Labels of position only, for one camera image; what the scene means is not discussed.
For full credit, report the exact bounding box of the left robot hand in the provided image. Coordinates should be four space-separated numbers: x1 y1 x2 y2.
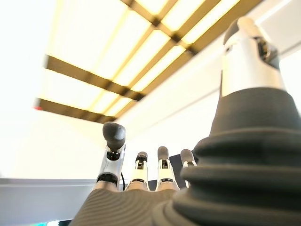
70 16 301 226

